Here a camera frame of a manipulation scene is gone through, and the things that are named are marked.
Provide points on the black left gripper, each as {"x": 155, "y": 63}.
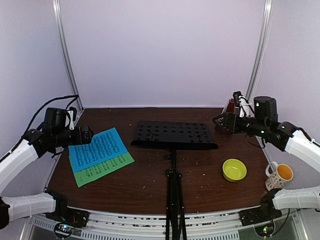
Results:
{"x": 86, "y": 138}

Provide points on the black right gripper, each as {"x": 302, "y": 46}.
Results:
{"x": 228, "y": 118}

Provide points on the blue sheet music page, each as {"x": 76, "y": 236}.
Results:
{"x": 104, "y": 146}

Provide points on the green sheet music page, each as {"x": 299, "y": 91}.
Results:
{"x": 102, "y": 169}

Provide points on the black music stand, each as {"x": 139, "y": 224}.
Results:
{"x": 173, "y": 136}

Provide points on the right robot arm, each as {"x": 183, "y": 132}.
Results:
{"x": 261, "y": 120}

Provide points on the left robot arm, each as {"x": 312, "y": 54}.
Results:
{"x": 56, "y": 131}

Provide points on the wooden metronome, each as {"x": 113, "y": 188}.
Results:
{"x": 230, "y": 107}

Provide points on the lime green bowl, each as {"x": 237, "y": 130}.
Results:
{"x": 234, "y": 170}

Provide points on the white patterned mug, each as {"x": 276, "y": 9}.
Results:
{"x": 278, "y": 175}

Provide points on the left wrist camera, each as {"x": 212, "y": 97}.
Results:
{"x": 71, "y": 115}

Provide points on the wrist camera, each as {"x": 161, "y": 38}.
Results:
{"x": 71, "y": 115}
{"x": 242, "y": 103}

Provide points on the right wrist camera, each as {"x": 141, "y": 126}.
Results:
{"x": 242, "y": 103}

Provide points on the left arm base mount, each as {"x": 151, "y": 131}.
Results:
{"x": 67, "y": 218}

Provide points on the front aluminium rail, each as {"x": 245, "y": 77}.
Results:
{"x": 220, "y": 225}

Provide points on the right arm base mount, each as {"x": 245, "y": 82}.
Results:
{"x": 262, "y": 218}

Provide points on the right aluminium frame post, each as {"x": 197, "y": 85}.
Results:
{"x": 261, "y": 48}

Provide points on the aluminium frame post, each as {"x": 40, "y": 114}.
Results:
{"x": 261, "y": 48}
{"x": 56, "y": 4}

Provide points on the left aluminium frame post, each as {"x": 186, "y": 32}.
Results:
{"x": 56, "y": 4}

